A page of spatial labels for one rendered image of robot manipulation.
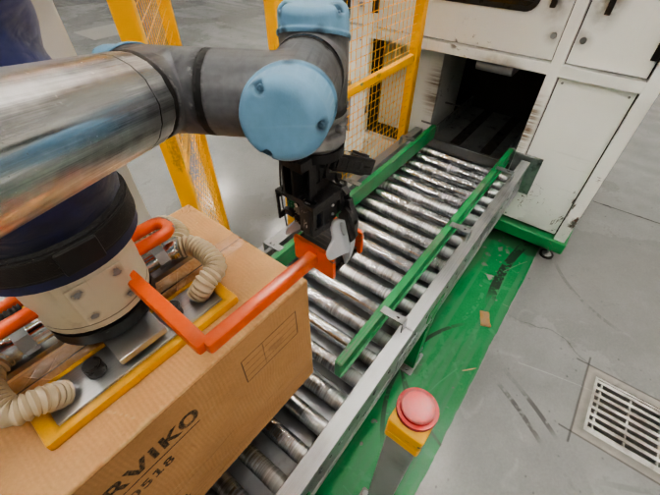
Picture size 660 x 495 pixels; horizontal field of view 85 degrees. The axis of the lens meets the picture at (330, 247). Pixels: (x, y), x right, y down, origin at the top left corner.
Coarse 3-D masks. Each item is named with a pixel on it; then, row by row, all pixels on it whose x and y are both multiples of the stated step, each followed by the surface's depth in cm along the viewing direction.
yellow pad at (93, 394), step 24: (216, 288) 69; (192, 312) 65; (216, 312) 65; (168, 336) 61; (96, 360) 55; (144, 360) 59; (96, 384) 55; (120, 384) 56; (72, 408) 53; (96, 408) 53; (48, 432) 51; (72, 432) 52
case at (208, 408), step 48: (240, 240) 81; (240, 288) 72; (240, 336) 64; (288, 336) 78; (144, 384) 58; (192, 384) 58; (240, 384) 70; (288, 384) 90; (0, 432) 52; (96, 432) 52; (144, 432) 54; (192, 432) 65; (240, 432) 80; (0, 480) 48; (48, 480) 48; (96, 480) 50; (144, 480) 59; (192, 480) 73
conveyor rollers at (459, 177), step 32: (416, 160) 212; (448, 160) 210; (384, 192) 184; (416, 192) 184; (384, 224) 168; (416, 224) 168; (384, 256) 154; (416, 256) 154; (448, 256) 155; (384, 288) 140; (416, 288) 140; (320, 320) 129; (352, 320) 130; (320, 352) 120; (320, 384) 112; (352, 384) 114; (320, 416) 106; (256, 448) 101; (288, 448) 100; (224, 480) 94
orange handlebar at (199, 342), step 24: (144, 240) 61; (312, 264) 59; (144, 288) 54; (264, 288) 54; (288, 288) 56; (0, 312) 52; (24, 312) 51; (168, 312) 51; (240, 312) 51; (0, 336) 49; (192, 336) 48; (216, 336) 48
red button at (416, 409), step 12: (408, 396) 61; (420, 396) 61; (432, 396) 61; (396, 408) 60; (408, 408) 59; (420, 408) 59; (432, 408) 59; (408, 420) 58; (420, 420) 58; (432, 420) 58
